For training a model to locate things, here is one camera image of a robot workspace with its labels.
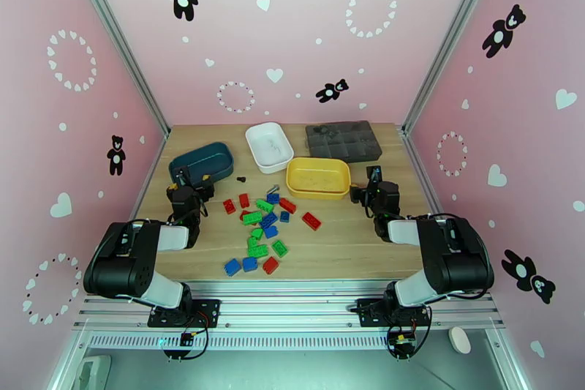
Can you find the green lego brick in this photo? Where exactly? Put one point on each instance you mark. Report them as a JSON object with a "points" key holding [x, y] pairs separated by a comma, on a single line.
{"points": [[258, 251], [264, 205], [252, 243], [257, 233], [252, 218], [279, 248]]}

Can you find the blue lego brick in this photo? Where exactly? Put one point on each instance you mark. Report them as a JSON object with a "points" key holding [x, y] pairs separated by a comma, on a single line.
{"points": [[232, 267], [271, 232], [284, 217], [273, 198], [250, 264], [268, 220]]}

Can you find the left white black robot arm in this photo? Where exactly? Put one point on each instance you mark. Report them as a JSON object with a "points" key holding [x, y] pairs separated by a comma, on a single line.
{"points": [[119, 265]]}

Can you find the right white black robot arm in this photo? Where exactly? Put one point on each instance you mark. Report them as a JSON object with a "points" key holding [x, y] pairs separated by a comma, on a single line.
{"points": [[452, 260]]}

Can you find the dark blue plastic container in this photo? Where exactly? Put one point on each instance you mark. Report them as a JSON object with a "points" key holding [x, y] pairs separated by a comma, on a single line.
{"points": [[205, 160]]}

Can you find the yellow plastic container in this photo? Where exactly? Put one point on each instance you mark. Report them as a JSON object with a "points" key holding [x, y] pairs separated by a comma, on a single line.
{"points": [[317, 176]]}

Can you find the black compartment organizer tray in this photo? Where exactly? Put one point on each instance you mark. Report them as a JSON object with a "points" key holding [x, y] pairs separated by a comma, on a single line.
{"points": [[343, 142]]}

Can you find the white plastic container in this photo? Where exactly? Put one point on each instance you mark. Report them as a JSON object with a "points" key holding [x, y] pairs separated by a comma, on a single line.
{"points": [[269, 146]]}

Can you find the small black controller board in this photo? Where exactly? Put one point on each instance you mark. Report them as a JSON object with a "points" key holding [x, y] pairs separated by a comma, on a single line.
{"points": [[402, 341], [186, 339]]}

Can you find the white oval object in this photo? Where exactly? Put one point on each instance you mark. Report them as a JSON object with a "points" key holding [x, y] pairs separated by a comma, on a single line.
{"points": [[459, 340]]}

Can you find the white plastic object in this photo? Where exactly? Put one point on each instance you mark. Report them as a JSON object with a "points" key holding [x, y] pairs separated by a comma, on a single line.
{"points": [[93, 370]]}

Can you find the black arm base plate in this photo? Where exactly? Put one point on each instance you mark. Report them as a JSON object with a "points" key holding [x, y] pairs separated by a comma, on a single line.
{"points": [[208, 311], [365, 311]]}

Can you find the aluminium mounting rail frame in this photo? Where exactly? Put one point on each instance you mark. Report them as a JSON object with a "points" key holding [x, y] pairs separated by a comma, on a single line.
{"points": [[283, 306]]}

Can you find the aluminium frame post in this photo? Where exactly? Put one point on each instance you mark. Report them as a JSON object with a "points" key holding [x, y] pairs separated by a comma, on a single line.
{"points": [[118, 36], [449, 36]]}

